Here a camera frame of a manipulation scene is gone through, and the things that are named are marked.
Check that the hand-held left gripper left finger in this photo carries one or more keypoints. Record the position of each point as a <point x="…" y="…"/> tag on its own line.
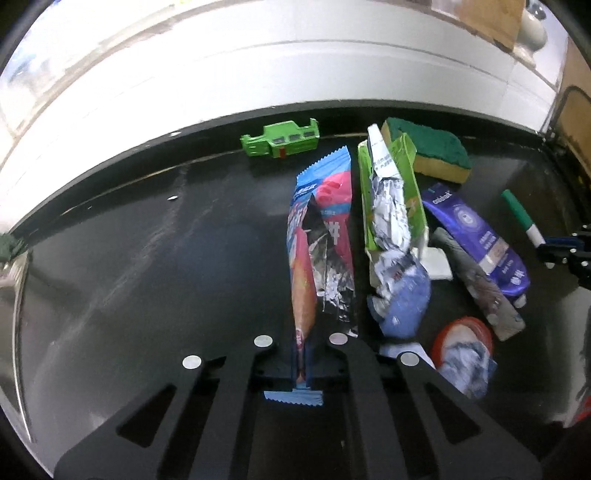
<point x="277" y="369"/>

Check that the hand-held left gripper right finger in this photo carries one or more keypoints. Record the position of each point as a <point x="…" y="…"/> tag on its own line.
<point x="330" y="367"/>

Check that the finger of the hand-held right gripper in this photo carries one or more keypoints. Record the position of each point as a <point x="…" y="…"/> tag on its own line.
<point x="561" y="241"/>
<point x="579" y="270"/>

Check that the green marker pen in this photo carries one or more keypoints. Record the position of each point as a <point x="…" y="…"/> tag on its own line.
<point x="519" y="212"/>

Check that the blue pink snack wrapper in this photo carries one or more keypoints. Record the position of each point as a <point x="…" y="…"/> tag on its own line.
<point x="339" y="221"/>

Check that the green yellow sponge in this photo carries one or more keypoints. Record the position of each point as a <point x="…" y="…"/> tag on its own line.
<point x="431" y="147"/>

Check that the green toy car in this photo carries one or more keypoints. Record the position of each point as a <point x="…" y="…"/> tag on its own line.
<point x="277" y="138"/>

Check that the white plastic scrap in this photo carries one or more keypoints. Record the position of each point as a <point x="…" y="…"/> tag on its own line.
<point x="392" y="350"/>

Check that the grey crumpled wrapper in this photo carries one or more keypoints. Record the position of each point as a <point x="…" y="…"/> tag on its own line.
<point x="485" y="286"/>

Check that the purple packet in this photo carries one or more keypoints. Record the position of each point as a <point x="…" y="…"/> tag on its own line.
<point x="471" y="226"/>

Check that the crumpled blue silver wrapper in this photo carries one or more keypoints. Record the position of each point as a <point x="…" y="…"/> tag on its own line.
<point x="405" y="295"/>

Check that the white paper piece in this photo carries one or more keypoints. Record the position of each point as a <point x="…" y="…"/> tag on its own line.
<point x="437" y="266"/>

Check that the red rimmed cup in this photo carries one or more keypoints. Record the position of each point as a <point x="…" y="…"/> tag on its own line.
<point x="461" y="325"/>

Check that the brown board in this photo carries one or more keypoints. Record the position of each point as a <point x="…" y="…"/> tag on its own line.
<point x="577" y="74"/>

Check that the green foil wrapper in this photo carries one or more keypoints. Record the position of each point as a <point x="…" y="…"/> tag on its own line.
<point x="408" y="154"/>

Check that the white jar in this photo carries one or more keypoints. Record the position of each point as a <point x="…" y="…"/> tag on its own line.
<point x="532" y="28"/>

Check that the cardboard box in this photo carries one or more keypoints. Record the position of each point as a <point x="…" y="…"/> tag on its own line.
<point x="494" y="18"/>

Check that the dark green object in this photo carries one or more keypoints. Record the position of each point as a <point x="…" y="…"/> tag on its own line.
<point x="10" y="248"/>

